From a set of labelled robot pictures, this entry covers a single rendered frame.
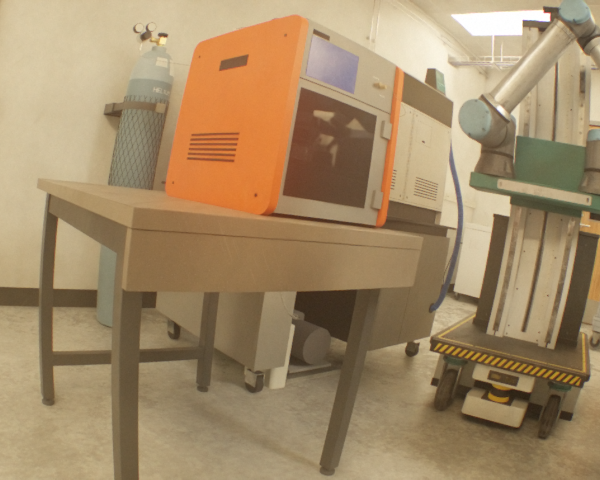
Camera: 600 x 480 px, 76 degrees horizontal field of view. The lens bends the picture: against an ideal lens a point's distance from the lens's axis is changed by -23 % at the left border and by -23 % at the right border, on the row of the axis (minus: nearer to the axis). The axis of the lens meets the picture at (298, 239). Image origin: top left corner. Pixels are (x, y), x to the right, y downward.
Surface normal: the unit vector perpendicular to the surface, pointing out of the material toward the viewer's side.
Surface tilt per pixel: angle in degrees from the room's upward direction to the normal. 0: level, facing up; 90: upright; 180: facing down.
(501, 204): 90
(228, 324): 90
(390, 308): 90
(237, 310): 90
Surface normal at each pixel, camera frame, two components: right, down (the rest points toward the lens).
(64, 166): 0.68, 0.17
